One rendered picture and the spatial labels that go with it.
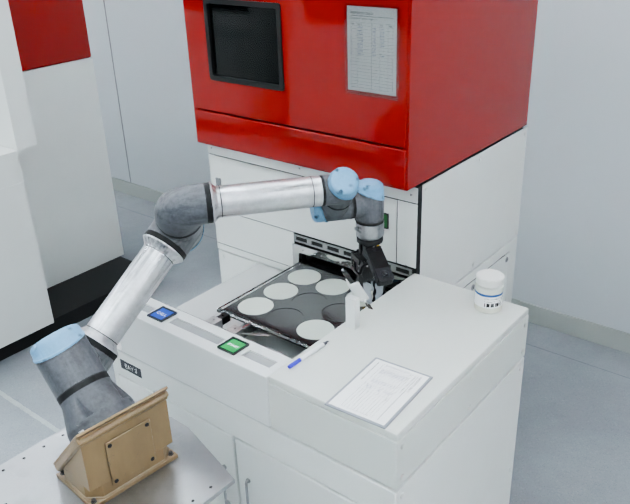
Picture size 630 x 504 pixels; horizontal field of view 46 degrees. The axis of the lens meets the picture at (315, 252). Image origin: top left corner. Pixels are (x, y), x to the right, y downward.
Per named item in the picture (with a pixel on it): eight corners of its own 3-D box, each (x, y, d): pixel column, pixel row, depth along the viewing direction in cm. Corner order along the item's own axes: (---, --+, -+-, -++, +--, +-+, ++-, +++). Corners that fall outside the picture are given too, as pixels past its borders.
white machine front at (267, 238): (222, 246, 265) (212, 137, 248) (418, 313, 218) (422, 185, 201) (216, 249, 263) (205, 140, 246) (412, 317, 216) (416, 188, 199)
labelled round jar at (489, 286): (481, 298, 196) (484, 266, 192) (506, 305, 192) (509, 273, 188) (468, 309, 191) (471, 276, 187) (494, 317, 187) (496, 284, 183)
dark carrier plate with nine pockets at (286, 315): (301, 265, 233) (301, 263, 233) (393, 296, 213) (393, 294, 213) (223, 310, 209) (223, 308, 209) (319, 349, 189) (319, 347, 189)
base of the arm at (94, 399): (83, 432, 146) (58, 389, 147) (64, 453, 157) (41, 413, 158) (146, 397, 156) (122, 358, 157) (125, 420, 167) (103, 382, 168)
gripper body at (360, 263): (375, 266, 209) (375, 226, 204) (387, 279, 202) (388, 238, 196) (350, 270, 207) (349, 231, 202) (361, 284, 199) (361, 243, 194)
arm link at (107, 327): (32, 374, 163) (171, 181, 180) (46, 382, 177) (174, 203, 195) (78, 402, 163) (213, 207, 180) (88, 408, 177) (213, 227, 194)
